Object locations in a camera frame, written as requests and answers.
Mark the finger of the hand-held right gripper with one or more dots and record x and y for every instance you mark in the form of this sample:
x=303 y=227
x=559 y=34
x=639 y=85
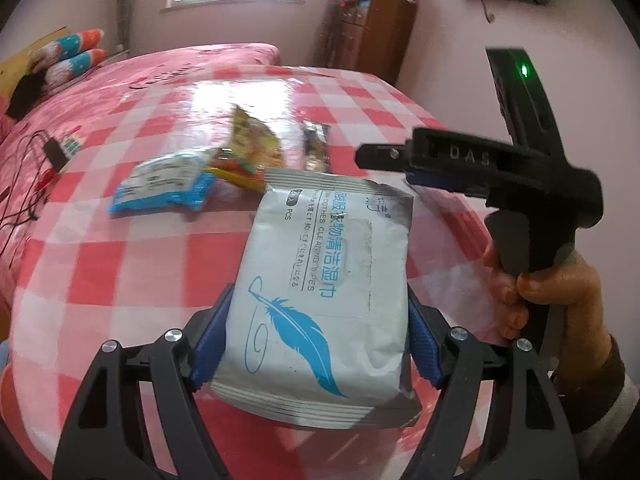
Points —
x=450 y=157

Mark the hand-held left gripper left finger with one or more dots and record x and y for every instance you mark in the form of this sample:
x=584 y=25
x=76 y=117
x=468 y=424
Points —
x=210 y=340

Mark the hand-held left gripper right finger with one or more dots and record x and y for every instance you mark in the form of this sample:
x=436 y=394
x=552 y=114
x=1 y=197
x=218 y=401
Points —
x=425 y=345

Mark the white wet wipes pack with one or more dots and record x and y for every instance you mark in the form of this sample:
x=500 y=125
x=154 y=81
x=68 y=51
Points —
x=320 y=300

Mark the person's right forearm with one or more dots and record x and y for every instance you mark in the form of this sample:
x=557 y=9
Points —
x=595 y=385

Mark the person's right hand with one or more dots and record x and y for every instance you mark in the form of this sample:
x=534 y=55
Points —
x=575 y=290

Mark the pink checkered tablecloth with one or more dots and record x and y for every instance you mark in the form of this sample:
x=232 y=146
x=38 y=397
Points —
x=125 y=270

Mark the dark snack wrapper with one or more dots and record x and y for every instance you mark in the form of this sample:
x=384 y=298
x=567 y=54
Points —
x=316 y=145

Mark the brown wooden dresser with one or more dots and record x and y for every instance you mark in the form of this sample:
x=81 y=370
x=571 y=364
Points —
x=375 y=35

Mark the blue and white plastic packet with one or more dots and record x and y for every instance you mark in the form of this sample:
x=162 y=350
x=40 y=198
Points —
x=160 y=182

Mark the orange snack packet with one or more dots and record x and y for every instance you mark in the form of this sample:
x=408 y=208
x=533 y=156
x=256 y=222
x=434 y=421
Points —
x=235 y=172

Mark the yellow green snack packet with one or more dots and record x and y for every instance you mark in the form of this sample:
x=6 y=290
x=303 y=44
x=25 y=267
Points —
x=255 y=137

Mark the black charger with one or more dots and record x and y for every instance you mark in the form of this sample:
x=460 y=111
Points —
x=55 y=155

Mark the black cloth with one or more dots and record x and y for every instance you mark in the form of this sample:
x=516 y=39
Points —
x=25 y=95

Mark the wooden headboard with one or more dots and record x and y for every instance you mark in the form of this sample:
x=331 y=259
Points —
x=25 y=57

